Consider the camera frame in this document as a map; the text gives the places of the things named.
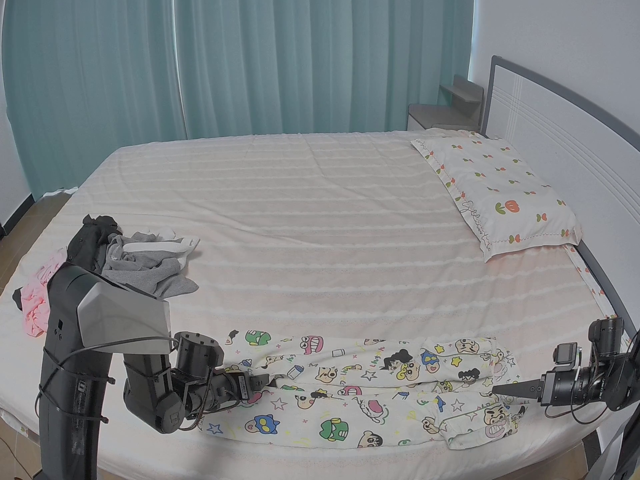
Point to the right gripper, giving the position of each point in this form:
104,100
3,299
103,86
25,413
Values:
560,387

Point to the dark grey garment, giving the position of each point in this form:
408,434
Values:
18,298

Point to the bed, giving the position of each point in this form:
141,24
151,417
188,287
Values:
300,193

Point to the blue-green curtain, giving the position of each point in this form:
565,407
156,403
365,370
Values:
100,68
325,43

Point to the pink garment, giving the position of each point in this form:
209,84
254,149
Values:
34,308

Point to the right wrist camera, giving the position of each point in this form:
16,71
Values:
567,357

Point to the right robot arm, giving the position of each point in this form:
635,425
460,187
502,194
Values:
612,368

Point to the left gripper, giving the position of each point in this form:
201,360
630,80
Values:
250,385

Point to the grey bedside table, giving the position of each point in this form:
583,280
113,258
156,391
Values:
430,115

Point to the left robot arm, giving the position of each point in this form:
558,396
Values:
110,313

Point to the white printed pillow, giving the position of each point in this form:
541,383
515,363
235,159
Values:
500,188

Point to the white printed pyjama top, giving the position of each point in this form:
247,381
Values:
350,398

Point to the black garment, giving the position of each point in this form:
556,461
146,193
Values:
82,243

